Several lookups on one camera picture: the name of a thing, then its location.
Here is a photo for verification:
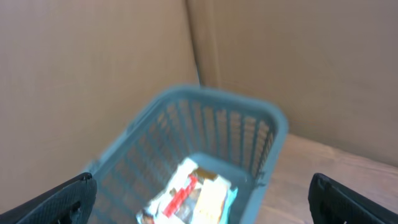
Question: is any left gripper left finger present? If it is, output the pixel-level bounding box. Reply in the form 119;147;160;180
1;172;97;224

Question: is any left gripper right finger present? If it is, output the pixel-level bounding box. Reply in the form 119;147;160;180
308;173;397;224

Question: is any teal wet wipes packet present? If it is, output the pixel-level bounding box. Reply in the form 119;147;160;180
219;187;238;224

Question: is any red snack stick pack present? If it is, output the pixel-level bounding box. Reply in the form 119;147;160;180
162;174;201;223

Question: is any beige dried food bag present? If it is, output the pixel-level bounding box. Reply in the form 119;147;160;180
136;157;233;224

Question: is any orange tissue packet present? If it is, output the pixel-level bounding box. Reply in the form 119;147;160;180
190;177;232;224

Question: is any grey plastic mesh basket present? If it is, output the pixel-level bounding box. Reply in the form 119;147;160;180
89;86;289;223

